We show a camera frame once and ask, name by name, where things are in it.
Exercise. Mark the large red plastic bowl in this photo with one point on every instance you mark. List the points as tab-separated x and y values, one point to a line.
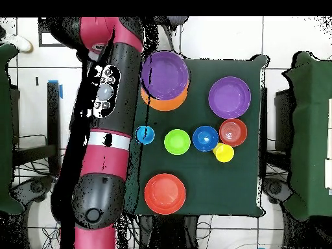
165	194

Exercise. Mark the person's foot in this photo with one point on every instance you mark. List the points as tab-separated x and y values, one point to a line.
18	42

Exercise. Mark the small red plastic bowl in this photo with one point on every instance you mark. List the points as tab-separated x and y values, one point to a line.
233	132

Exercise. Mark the light blue plastic cup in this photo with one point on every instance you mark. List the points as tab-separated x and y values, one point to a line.
146	135

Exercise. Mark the green-clothed side table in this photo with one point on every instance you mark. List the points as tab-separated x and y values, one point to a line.
311	129
5	129

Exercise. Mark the grey chair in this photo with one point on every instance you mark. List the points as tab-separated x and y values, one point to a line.
179	20

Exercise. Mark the dark green tablecloth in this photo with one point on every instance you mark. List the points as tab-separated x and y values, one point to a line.
207	181

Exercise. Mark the blue plastic bowl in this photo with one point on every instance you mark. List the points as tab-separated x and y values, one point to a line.
202	140

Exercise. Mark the large orange plastic bowl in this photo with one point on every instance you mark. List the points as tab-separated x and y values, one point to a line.
168	105

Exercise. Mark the yellow plastic cup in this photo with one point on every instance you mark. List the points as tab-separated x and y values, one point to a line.
225	153

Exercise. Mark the black stand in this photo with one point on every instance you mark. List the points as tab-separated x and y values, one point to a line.
284	116
53	116

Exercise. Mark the dark grey stand base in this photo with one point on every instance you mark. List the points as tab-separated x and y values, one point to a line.
33	186
275	188

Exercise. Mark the white box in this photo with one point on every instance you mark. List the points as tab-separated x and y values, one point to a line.
329	116

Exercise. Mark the small green plastic bowl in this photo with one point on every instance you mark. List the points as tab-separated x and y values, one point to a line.
177	142

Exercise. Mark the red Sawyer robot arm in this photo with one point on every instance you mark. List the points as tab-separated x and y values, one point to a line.
106	160

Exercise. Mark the purple plastic bowl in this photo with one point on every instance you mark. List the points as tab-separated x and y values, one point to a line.
229	97
166	75

